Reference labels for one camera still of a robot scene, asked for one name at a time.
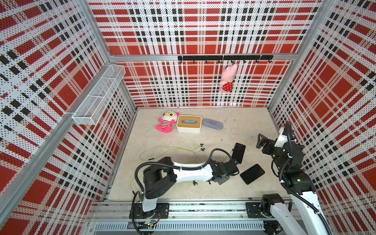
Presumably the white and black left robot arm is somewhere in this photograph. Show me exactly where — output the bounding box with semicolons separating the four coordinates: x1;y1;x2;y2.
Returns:
129;148;240;219

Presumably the pink striped plush doll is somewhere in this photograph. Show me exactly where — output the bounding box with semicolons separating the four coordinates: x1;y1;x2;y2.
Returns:
156;111;180;133

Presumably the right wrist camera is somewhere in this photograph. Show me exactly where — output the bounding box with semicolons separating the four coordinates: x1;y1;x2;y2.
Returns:
274;127;288;147

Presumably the pink pig plush toy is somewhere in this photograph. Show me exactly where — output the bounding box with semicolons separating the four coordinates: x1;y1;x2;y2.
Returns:
219;64;238;93

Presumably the black smartphone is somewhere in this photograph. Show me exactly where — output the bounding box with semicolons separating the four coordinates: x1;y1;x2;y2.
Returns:
240;164;265;185
232;143;246;164

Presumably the grey fabric case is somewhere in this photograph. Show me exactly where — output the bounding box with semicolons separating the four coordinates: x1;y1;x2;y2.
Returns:
202;118;223;130

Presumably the white tissue box wooden lid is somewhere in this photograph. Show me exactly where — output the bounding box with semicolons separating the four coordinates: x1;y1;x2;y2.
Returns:
176;115;202;134

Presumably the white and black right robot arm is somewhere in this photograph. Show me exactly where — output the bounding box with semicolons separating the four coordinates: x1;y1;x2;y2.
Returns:
256;121;333;235

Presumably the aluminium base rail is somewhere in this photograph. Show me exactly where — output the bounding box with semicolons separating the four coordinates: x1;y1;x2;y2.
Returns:
85;199;327;235

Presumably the black hook rail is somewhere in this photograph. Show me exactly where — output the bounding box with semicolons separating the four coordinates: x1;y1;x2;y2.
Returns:
177;55;274;62

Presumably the white wire mesh basket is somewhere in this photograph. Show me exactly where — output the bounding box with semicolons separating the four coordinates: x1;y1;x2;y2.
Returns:
72;65;125;125

